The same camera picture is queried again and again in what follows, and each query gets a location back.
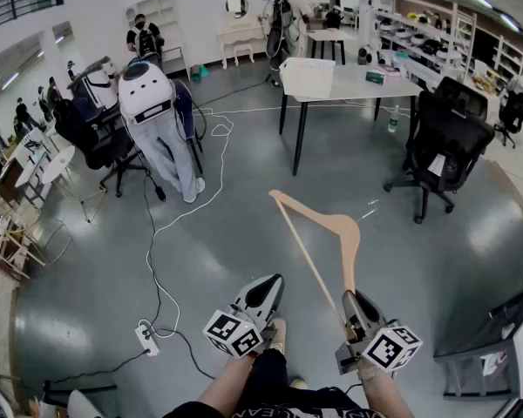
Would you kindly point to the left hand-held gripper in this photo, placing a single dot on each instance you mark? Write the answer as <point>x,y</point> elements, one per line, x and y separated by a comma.
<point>233,333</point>

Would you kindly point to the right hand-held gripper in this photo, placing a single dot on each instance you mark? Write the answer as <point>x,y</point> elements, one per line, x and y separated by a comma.
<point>392,348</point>

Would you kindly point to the wooden clothes hanger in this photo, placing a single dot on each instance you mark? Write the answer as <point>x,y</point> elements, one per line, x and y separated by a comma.
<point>352,255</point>

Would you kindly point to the white plastic basket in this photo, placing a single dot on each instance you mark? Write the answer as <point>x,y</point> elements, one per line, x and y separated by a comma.
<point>307,78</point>

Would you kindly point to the person's right forearm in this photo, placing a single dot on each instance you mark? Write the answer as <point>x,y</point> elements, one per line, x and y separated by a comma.
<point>385,396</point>

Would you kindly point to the person's left forearm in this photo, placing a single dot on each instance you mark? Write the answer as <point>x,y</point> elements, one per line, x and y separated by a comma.
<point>228,386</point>

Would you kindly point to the green tissue box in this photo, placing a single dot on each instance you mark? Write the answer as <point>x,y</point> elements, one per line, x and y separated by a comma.
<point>375,77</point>

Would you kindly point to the white storage rack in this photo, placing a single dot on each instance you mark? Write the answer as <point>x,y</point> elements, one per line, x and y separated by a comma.
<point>423,37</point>

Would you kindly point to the person's beige shoe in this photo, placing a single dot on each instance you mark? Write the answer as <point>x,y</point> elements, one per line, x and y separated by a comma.
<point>280,335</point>
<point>298,383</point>

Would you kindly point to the beige wristband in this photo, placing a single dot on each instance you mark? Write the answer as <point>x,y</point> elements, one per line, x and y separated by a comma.
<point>369,372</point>

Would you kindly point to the person's black printed clothing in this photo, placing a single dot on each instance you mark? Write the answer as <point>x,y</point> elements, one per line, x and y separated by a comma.
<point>279,403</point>

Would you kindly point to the white power strip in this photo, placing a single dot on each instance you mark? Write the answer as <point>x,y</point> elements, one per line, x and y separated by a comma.
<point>147,341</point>

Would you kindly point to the black office chair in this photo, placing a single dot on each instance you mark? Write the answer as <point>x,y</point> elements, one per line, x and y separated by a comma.
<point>515,113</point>
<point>449,142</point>

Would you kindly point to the plastic water bottle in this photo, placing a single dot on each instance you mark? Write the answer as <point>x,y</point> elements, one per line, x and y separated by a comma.
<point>394,120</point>

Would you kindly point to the grey marble table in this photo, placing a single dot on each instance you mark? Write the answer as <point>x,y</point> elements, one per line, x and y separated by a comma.
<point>357,87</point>

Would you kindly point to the green rolled mat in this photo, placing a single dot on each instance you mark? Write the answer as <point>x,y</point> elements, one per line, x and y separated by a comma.
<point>200,73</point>

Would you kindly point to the white pod backpack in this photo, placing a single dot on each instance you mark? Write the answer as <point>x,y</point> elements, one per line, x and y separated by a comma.
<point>144,89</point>
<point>366,55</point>

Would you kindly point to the round white side table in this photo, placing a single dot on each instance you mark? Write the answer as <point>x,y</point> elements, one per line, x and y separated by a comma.
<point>59,163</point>

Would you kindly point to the white vanity dresser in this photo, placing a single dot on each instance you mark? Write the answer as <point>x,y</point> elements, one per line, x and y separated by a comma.
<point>239,37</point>

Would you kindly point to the white table with black legs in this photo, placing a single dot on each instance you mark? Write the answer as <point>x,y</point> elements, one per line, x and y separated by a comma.
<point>331,37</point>

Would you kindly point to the white cylindrical machine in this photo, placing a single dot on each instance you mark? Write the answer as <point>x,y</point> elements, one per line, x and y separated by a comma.
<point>99,85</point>

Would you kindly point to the round mirror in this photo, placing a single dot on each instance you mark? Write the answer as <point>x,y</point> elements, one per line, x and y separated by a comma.
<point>236,4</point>

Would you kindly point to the wooden frame stool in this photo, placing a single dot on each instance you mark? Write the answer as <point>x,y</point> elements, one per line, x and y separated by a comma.
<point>17,242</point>

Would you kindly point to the white wall shelf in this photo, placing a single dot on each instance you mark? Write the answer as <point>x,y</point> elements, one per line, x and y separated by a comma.
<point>165,20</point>

